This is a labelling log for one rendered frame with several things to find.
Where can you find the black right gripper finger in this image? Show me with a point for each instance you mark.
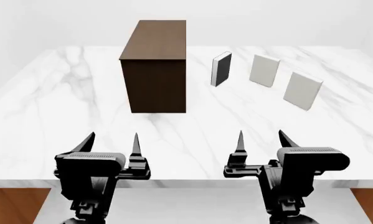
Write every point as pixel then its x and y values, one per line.
pixel 287 140
pixel 239 151

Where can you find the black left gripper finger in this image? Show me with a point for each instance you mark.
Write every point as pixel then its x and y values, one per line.
pixel 86 143
pixel 136 151

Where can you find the light grey book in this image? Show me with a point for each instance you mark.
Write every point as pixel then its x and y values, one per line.
pixel 264 71
pixel 301 91

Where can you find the black book with white pages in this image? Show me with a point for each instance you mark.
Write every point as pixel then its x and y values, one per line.
pixel 223 70

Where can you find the dark brown wooden cabinet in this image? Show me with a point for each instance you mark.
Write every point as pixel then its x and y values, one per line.
pixel 156 70

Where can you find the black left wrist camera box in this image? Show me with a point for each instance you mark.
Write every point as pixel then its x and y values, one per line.
pixel 92 163

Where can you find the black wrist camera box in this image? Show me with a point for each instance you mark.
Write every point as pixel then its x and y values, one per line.
pixel 310 158
pixel 92 163

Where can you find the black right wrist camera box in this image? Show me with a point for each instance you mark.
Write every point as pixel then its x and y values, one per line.
pixel 310 158

